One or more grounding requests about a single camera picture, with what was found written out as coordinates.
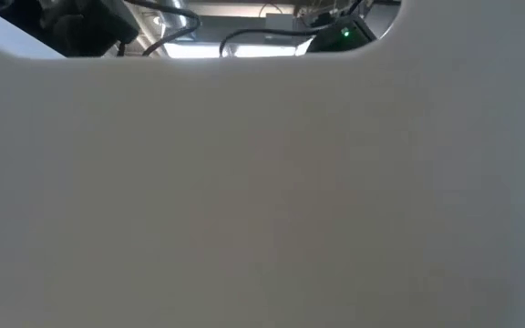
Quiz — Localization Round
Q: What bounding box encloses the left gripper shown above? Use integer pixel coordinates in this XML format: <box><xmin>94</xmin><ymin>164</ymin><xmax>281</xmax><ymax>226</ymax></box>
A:
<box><xmin>0</xmin><ymin>0</ymin><xmax>140</xmax><ymax>58</ymax></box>

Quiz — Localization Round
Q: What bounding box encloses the white plastic bin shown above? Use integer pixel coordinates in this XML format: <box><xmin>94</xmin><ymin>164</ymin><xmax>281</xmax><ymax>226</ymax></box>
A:
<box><xmin>0</xmin><ymin>0</ymin><xmax>525</xmax><ymax>328</ymax></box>

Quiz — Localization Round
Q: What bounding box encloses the ceiling light panel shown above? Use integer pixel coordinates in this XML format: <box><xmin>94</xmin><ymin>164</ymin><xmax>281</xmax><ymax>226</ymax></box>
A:
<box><xmin>161</xmin><ymin>41</ymin><xmax>314</xmax><ymax>59</ymax></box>

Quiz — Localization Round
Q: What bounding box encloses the grey ceiling box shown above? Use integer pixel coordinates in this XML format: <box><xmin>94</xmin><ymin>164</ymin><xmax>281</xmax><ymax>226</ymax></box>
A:
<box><xmin>264</xmin><ymin>12</ymin><xmax>296</xmax><ymax>29</ymax></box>

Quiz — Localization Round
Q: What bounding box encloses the silver ceiling duct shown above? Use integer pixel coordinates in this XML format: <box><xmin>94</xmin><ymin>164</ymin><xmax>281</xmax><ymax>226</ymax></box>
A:
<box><xmin>132</xmin><ymin>0</ymin><xmax>193</xmax><ymax>58</ymax></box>

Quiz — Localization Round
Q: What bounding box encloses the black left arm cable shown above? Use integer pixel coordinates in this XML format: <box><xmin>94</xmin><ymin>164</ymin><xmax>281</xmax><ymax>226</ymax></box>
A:
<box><xmin>123</xmin><ymin>0</ymin><xmax>202</xmax><ymax>58</ymax></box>

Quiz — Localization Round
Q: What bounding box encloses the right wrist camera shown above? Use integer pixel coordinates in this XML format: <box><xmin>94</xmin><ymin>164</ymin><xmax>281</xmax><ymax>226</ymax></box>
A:
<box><xmin>305</xmin><ymin>15</ymin><xmax>378</xmax><ymax>54</ymax></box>

